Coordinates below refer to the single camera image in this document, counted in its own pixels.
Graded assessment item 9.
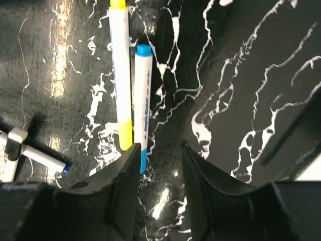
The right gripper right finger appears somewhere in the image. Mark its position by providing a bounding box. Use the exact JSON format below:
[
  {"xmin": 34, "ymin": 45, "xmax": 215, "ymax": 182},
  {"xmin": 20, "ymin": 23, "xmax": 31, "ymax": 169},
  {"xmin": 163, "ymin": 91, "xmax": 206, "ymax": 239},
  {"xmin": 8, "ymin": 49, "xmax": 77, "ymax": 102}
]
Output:
[{"xmin": 181, "ymin": 141, "xmax": 320, "ymax": 240}]

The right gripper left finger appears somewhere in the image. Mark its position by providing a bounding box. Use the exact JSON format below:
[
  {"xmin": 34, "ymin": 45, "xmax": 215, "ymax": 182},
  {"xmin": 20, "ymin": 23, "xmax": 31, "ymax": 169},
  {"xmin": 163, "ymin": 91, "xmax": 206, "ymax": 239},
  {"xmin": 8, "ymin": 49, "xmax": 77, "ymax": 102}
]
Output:
[{"xmin": 1, "ymin": 144, "xmax": 141, "ymax": 240}]

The blue capped white marker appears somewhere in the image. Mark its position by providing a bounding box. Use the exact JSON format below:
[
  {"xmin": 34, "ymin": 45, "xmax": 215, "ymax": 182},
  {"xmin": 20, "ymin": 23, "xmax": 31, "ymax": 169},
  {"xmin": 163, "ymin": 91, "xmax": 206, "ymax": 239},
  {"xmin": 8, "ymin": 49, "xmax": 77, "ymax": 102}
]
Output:
[{"xmin": 133, "ymin": 44, "xmax": 153, "ymax": 174}]

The yellow capped white marker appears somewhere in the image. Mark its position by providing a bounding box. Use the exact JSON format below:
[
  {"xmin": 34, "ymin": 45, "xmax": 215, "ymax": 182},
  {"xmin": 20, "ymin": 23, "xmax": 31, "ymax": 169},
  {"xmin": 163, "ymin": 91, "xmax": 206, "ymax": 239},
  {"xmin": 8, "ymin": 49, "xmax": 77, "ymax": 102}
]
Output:
[{"xmin": 108, "ymin": 1, "xmax": 132, "ymax": 151}]

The white whiteboard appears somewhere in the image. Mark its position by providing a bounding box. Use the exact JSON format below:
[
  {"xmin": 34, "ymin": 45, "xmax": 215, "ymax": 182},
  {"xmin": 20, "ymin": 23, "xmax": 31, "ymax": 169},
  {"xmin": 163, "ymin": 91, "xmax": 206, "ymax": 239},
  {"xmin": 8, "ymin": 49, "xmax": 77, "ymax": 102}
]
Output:
[{"xmin": 296, "ymin": 160, "xmax": 321, "ymax": 181}]

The blue tip white pen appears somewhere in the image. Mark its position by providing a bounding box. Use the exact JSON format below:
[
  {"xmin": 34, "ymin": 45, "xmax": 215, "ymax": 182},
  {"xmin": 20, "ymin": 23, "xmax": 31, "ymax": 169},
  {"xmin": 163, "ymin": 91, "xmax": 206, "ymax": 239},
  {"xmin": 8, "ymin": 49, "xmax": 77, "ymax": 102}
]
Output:
[{"xmin": 21, "ymin": 141, "xmax": 70, "ymax": 173}]

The black cap white pen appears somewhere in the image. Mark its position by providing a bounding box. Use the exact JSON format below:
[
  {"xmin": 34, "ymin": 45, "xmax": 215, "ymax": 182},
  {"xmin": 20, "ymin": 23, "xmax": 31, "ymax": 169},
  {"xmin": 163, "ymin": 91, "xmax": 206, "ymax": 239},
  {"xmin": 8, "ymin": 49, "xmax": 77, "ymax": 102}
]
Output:
[{"xmin": 1, "ymin": 128, "xmax": 28, "ymax": 182}]

